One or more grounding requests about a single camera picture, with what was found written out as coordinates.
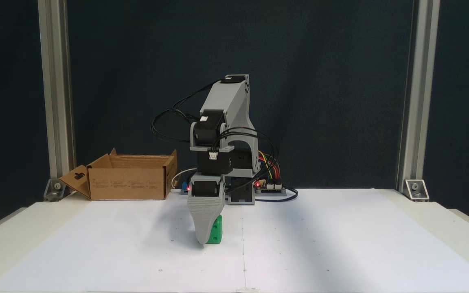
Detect brown cardboard box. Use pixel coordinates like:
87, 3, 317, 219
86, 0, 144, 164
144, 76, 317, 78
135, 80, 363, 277
59, 149, 178, 201

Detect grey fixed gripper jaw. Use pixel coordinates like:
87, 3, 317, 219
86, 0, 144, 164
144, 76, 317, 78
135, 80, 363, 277
187, 196, 225, 245

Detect metal corner bracket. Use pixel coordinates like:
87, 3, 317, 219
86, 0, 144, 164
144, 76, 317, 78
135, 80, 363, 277
405, 179, 430, 202
43, 179, 63, 202

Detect coloured jumper wires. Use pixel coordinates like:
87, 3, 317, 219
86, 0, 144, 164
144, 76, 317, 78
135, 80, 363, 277
258, 151, 281, 184

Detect aluminium frame post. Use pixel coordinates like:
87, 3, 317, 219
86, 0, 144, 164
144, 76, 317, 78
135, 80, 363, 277
397, 0, 441, 194
38, 0, 76, 192

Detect black servo cable bundle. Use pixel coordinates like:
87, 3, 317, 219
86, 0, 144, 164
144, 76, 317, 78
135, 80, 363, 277
150, 79, 281, 194

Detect green die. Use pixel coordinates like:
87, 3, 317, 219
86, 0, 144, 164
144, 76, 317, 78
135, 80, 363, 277
205, 215, 223, 245

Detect circuit board with jumper wires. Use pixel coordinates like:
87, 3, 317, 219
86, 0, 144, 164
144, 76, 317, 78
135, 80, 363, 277
255, 179, 288, 197

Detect thin white cable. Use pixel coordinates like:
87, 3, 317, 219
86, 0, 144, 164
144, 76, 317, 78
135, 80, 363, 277
171, 168, 197, 190

